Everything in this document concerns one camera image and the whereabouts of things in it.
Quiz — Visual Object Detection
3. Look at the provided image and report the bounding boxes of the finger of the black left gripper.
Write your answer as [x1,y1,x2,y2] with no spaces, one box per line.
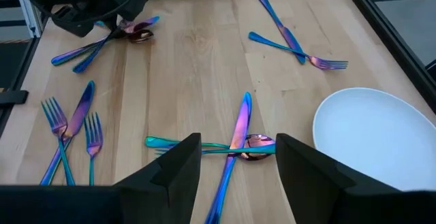
[119,19,130,39]
[108,19,120,40]

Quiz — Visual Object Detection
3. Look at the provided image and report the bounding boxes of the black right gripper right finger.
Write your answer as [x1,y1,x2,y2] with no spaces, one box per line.
[275,133,436,224]

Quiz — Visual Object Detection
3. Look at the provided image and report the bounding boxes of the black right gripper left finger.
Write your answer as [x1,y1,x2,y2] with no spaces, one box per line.
[0,132,202,224]

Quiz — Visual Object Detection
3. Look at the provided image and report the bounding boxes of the iridescent knife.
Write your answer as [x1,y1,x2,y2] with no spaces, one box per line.
[257,0,307,65]
[39,80,96,187]
[204,91,253,224]

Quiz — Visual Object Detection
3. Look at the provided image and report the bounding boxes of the white plate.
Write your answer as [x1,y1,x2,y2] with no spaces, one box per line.
[312,86,436,193]

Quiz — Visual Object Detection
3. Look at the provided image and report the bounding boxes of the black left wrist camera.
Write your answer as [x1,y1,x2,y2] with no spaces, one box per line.
[50,5,96,38]

